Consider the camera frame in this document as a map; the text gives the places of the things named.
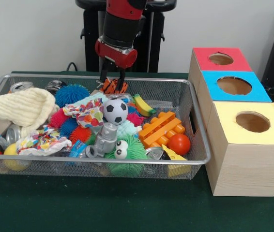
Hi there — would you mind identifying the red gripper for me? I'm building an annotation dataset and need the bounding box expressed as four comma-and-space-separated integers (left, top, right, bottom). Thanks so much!
95, 38, 139, 88

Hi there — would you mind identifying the orange striped tiger toy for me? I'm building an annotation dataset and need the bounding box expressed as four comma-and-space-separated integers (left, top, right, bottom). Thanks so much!
97, 78, 128, 95

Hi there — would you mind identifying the cream waffle cloth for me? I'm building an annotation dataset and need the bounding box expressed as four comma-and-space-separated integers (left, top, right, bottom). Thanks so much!
0, 87, 59, 137

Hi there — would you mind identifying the wooden box with three holes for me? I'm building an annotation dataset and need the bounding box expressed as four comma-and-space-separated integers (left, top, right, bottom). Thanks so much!
188, 47, 274, 197

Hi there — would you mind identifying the black and white soccer ball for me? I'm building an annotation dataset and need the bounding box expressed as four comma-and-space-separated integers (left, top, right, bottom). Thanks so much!
103, 99, 129, 126

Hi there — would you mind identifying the yellow banana toy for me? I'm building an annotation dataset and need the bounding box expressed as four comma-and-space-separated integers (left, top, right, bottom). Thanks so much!
133, 94, 156, 117

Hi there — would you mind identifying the blue spiky ball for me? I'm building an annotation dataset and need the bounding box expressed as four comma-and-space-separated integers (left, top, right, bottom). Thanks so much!
55, 84, 91, 108

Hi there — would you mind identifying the grey robot toy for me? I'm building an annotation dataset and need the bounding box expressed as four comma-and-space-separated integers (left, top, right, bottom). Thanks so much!
85, 122, 120, 159

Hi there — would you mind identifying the orange plastic building block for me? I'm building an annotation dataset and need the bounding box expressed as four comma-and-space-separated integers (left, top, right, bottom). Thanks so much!
138, 112, 186, 148

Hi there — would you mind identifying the green fuzzy toy with eyes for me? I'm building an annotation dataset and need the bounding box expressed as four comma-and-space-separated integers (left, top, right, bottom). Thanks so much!
104, 135, 148, 177

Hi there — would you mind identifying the crushed silver can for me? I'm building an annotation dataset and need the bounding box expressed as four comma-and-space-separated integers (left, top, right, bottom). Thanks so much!
9, 81, 35, 93

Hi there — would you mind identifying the red ball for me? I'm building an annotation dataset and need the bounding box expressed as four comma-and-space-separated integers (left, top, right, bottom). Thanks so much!
167, 134, 191, 156

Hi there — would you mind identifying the yellow cheese wedge toy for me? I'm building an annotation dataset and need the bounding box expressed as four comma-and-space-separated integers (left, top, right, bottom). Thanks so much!
161, 144, 192, 177

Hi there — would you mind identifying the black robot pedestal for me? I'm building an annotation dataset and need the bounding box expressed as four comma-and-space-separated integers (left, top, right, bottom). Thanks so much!
76, 0, 177, 73

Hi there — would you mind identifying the black cable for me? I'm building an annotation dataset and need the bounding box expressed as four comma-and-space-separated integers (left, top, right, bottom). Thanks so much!
66, 61, 79, 73

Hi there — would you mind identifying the wire mesh bin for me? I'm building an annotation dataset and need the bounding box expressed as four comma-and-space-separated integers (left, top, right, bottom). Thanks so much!
0, 73, 212, 181

